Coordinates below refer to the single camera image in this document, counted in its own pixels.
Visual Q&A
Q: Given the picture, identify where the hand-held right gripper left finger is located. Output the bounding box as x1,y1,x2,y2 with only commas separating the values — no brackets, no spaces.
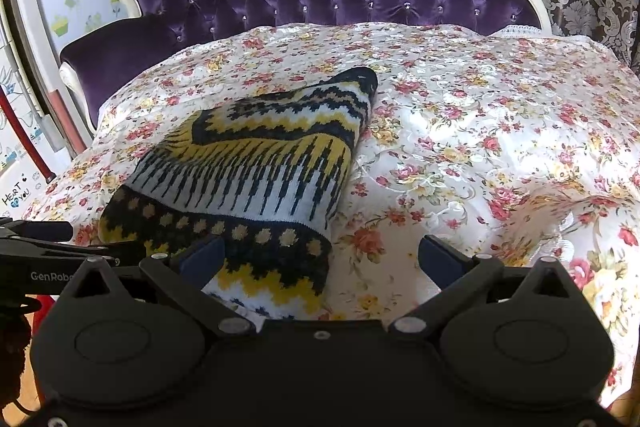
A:
61,235,254,336

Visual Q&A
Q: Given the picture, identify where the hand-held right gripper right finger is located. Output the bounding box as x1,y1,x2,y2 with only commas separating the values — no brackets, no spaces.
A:
389,235,582,336

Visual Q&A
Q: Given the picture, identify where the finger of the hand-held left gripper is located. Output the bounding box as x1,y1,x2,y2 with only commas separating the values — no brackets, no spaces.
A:
0,218,75,242
0,240,122,268

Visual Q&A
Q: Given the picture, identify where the yellow black white knit sweater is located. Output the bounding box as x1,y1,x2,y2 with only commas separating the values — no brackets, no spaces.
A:
97,67,379,321

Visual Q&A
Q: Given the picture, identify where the floral bedspread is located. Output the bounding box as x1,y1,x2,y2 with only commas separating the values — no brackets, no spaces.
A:
22,22,640,413

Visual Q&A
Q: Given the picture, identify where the white lace pillow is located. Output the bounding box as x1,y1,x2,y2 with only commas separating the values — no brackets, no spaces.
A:
492,25,543,38

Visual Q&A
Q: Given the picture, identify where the red stick handle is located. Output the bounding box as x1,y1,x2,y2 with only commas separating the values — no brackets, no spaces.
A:
0,89,55,184

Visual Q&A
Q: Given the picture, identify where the purple tufted headboard white frame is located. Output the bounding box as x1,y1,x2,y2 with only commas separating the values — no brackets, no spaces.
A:
59,0,553,130

